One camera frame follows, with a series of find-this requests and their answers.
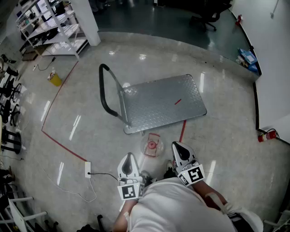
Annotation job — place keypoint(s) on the person's black trousers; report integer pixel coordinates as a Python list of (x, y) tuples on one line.
[(168, 174)]

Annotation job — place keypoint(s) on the blue cardboard boxes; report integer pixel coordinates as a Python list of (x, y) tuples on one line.
[(248, 59)]

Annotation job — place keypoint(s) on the black chair base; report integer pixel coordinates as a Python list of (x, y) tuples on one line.
[(99, 223)]

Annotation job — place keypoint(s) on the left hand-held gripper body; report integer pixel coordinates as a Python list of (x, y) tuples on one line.
[(130, 191)]

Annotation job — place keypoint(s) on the black office chair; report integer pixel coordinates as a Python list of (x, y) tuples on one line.
[(208, 15)]

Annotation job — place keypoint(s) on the red fire extinguisher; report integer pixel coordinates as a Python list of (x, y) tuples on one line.
[(267, 136)]

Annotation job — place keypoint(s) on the brown cardboard box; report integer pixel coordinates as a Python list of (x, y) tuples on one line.
[(29, 55)]

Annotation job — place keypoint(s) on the large white power strip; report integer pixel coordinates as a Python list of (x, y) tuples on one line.
[(88, 168)]

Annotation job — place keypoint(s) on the clear bag with red item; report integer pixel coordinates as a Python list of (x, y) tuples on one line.
[(152, 147)]

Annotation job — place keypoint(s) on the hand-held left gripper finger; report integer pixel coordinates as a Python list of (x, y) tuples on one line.
[(120, 168), (136, 168)]

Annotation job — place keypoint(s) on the person's left shoe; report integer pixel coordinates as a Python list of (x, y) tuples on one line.
[(145, 174)]

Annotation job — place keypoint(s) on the person's right forearm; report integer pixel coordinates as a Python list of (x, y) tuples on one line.
[(204, 189)]

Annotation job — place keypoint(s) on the yellow waste bin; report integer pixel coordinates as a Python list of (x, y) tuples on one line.
[(55, 79)]

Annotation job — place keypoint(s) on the metal platform trolley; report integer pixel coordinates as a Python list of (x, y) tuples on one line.
[(163, 106)]

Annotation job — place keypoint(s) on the person's shoe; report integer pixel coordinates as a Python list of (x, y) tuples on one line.
[(169, 164), (145, 174)]

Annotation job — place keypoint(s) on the person's left forearm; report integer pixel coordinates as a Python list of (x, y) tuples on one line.
[(123, 215)]

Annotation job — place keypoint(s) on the person's white shirt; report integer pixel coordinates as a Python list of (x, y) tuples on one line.
[(176, 208)]

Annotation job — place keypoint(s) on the black round stool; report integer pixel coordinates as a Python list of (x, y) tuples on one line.
[(12, 140)]

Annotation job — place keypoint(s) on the black swivel chair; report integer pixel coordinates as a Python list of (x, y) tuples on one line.
[(10, 112), (10, 87)]

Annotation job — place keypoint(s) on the small white power strip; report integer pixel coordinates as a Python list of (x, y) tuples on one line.
[(35, 67)]

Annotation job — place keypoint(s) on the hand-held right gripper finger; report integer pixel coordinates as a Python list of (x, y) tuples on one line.
[(175, 156), (191, 155)]

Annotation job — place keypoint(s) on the person's right shoe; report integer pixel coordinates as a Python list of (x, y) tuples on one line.
[(169, 164)]

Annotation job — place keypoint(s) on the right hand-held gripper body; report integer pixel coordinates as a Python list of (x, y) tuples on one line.
[(192, 174)]

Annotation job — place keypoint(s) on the white metal shelf unit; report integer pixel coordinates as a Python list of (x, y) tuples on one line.
[(54, 27)]

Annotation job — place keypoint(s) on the small red object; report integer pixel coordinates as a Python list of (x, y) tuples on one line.
[(238, 20)]

